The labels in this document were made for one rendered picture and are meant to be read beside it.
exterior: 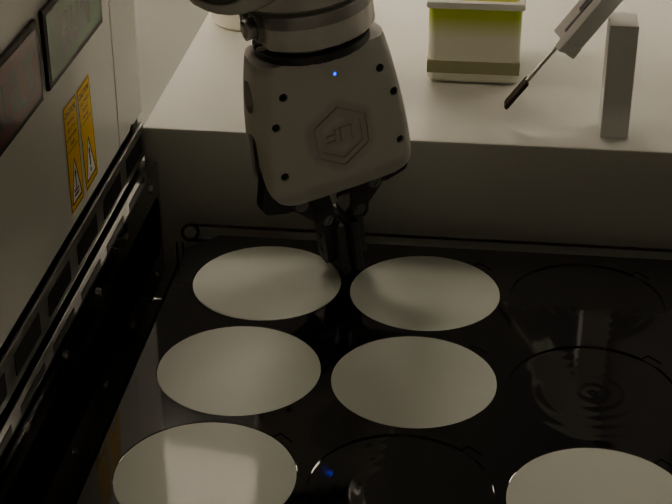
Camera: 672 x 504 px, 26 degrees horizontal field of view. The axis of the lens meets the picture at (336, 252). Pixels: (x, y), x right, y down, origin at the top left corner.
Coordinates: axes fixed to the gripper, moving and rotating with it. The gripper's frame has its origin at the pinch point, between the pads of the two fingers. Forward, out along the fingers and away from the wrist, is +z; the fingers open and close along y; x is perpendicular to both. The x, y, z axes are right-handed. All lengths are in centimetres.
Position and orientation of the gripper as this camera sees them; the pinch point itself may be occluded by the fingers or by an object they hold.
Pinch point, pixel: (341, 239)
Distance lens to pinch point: 100.3
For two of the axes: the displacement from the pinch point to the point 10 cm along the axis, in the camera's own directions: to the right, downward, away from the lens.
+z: 1.3, 8.4, 5.2
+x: -4.1, -4.4, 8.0
